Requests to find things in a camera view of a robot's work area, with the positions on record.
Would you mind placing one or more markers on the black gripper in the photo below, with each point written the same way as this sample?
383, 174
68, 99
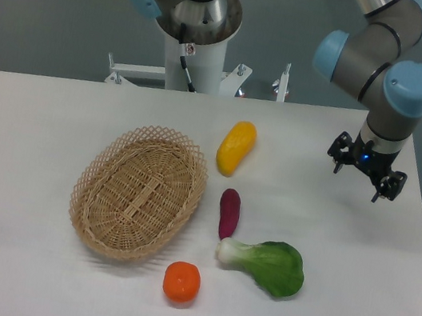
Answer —
376, 166

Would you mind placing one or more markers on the yellow mango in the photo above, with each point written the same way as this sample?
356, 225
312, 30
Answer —
237, 144

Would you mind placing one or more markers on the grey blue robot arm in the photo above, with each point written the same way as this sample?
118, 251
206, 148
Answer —
368, 66

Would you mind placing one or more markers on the green bok choy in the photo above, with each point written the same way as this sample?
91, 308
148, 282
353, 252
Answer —
276, 267

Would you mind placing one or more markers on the purple sweet potato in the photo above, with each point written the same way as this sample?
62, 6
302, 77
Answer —
230, 207

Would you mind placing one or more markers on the orange tangerine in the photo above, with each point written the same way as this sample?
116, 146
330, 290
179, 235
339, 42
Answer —
181, 282

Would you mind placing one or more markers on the woven wicker basket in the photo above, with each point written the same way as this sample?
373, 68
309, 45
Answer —
138, 193

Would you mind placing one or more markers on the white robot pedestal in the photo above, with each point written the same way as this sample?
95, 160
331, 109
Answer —
188, 67

